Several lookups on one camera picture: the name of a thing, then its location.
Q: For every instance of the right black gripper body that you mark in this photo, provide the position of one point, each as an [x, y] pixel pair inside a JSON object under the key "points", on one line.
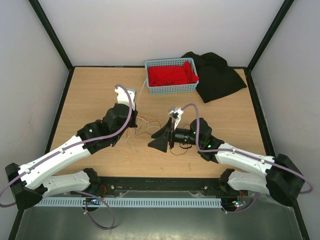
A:
{"points": [[171, 138]]}

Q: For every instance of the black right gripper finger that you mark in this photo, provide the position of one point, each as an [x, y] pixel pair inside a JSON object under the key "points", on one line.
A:
{"points": [[160, 143], [165, 129]]}

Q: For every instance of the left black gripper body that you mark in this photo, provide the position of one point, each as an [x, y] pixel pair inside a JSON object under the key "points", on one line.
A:
{"points": [[132, 122]]}

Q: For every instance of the white zip tie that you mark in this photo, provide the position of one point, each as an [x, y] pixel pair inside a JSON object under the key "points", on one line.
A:
{"points": [[140, 92]]}

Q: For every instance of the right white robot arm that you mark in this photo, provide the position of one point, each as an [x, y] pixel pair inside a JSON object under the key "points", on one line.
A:
{"points": [[276, 176]]}

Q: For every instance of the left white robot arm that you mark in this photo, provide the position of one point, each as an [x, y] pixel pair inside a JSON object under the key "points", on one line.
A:
{"points": [[31, 182]]}

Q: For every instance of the red cloth in basket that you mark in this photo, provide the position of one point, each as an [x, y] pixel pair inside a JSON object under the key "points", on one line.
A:
{"points": [[170, 75]]}

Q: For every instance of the light blue perforated basket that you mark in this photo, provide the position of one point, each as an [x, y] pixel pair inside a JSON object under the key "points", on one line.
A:
{"points": [[175, 88]]}

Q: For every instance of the black folded cloth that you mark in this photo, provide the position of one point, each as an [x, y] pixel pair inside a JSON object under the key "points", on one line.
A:
{"points": [[216, 78]]}

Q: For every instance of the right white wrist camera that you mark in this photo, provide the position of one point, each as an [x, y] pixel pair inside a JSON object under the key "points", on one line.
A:
{"points": [[176, 114]]}

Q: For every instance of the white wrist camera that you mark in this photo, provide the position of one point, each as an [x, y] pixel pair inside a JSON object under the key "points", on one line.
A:
{"points": [[123, 98], [176, 114]]}

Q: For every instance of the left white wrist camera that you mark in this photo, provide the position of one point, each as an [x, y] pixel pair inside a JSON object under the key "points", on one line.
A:
{"points": [[123, 98]]}

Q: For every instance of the black metal frame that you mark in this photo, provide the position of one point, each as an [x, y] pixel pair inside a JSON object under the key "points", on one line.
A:
{"points": [[266, 139]]}

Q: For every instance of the light blue slotted cable duct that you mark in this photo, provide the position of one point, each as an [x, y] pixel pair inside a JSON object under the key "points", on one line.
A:
{"points": [[208, 203]]}

